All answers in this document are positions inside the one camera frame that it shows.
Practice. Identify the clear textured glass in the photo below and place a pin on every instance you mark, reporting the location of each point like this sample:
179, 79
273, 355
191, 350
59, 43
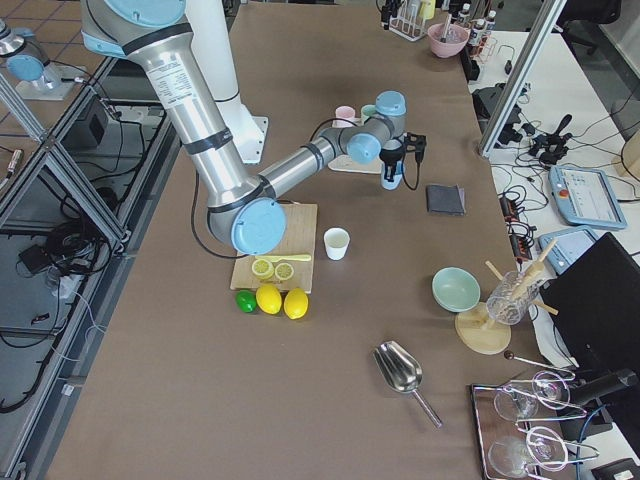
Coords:
512, 298

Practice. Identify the upper lemon slice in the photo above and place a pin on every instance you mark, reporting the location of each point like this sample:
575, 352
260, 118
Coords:
284, 271

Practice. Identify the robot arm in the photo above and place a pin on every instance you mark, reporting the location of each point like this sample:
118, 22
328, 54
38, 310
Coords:
183, 47

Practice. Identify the wooden cup stand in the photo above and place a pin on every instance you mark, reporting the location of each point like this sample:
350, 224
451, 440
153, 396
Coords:
486, 336

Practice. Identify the green lime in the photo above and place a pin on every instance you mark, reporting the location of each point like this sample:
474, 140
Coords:
246, 301

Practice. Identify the whole lemon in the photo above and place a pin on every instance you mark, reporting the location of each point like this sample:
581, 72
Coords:
296, 304
269, 299

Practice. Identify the blue plastic cup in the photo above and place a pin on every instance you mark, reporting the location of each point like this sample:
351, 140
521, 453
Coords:
391, 185

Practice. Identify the cream rabbit tray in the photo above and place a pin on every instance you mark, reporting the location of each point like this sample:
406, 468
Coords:
344, 163

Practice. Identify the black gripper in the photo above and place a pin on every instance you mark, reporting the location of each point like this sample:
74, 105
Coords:
391, 161

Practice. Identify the green bowl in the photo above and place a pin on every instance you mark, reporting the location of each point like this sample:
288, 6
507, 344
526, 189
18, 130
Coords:
455, 289

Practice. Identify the lower lemon slice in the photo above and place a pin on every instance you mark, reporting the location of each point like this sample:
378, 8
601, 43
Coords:
262, 269

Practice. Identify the yellow plastic cup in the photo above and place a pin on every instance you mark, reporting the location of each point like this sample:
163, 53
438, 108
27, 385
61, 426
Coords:
336, 242

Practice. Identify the metal scoop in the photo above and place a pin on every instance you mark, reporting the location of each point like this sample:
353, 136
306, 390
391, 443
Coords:
403, 373

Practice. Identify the wine glass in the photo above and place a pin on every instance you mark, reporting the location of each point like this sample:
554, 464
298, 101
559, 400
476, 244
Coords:
520, 399
539, 452

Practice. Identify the black wire glass rack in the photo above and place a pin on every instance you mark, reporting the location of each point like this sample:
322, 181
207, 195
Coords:
518, 427

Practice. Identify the wine glass upper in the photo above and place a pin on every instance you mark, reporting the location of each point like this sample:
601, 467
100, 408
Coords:
520, 399

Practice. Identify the pink plastic cup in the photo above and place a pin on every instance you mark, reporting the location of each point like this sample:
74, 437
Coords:
344, 116

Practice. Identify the grey folded cloth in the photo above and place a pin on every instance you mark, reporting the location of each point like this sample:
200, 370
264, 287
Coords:
449, 200

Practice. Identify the wooden cutting board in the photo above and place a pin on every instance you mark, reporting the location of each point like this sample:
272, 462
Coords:
300, 238

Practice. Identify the whole lemon near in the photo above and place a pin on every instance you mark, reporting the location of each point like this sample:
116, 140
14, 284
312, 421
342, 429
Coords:
269, 299

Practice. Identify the pink bowl with ice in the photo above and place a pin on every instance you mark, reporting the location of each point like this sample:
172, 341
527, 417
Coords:
449, 45

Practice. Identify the black laptop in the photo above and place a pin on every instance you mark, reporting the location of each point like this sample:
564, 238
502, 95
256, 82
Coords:
597, 299

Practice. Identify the yellow plastic knife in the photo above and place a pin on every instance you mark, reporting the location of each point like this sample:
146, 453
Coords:
291, 257

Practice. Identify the wine glass lower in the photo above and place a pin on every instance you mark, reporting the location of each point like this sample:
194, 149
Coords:
539, 452

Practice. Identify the teach pendant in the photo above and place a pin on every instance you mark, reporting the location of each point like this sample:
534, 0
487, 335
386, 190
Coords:
585, 197

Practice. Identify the lemon slice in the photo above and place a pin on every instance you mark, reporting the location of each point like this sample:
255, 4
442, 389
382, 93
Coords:
284, 271
262, 269

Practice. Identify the whole lemon far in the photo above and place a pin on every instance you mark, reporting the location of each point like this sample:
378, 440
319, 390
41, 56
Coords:
296, 304

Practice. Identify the green plastic cup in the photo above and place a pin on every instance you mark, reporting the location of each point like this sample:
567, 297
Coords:
366, 112

